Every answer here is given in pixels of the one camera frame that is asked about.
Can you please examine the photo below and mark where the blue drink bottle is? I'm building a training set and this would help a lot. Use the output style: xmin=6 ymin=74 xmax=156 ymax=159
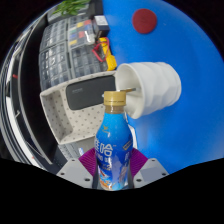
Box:
xmin=94 ymin=90 xmax=134 ymax=192

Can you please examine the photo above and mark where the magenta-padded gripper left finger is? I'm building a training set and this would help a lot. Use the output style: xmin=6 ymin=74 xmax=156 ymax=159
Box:
xmin=55 ymin=148 xmax=99 ymax=189

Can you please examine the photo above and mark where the black zip case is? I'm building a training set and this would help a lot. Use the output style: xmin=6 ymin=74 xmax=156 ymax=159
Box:
xmin=65 ymin=74 xmax=118 ymax=111

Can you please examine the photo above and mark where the black box with white label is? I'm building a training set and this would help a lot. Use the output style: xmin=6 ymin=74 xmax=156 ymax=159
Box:
xmin=92 ymin=14 xmax=111 ymax=38

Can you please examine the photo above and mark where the flat round red coaster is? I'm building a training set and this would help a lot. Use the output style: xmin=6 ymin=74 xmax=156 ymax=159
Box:
xmin=131 ymin=8 xmax=158 ymax=35

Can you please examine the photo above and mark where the white dotted tray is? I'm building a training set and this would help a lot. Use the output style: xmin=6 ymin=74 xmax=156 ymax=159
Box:
xmin=39 ymin=70 xmax=134 ymax=146

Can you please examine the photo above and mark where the white ribbed cup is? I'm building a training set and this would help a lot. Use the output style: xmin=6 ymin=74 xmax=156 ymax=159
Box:
xmin=114 ymin=61 xmax=183 ymax=120

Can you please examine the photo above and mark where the clear organizer with coloured parts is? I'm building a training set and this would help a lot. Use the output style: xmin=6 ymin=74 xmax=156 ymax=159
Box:
xmin=68 ymin=19 xmax=96 ymax=48

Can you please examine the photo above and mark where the wide grey drawer cabinet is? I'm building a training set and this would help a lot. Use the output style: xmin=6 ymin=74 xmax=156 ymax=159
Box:
xmin=38 ymin=41 xmax=73 ymax=91

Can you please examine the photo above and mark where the narrow grey drawer cabinet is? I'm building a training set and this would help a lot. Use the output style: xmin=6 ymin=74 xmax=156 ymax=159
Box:
xmin=39 ymin=18 xmax=70 ymax=51

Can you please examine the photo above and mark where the yellow multimeter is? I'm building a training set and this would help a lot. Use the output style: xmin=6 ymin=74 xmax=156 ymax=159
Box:
xmin=92 ymin=36 xmax=118 ymax=72

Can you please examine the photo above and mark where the black overhead shelf unit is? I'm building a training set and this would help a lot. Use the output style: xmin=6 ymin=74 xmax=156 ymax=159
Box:
xmin=0 ymin=13 xmax=59 ymax=164

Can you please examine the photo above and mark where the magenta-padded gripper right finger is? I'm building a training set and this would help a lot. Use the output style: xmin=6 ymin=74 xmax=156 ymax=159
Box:
xmin=129 ymin=148 xmax=170 ymax=189

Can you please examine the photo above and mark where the metal spoon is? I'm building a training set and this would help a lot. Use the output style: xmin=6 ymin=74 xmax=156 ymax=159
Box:
xmin=117 ymin=87 xmax=137 ymax=96

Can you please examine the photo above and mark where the low grey drawer cabinet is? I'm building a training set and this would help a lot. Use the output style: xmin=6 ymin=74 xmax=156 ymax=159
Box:
xmin=68 ymin=16 xmax=108 ymax=79

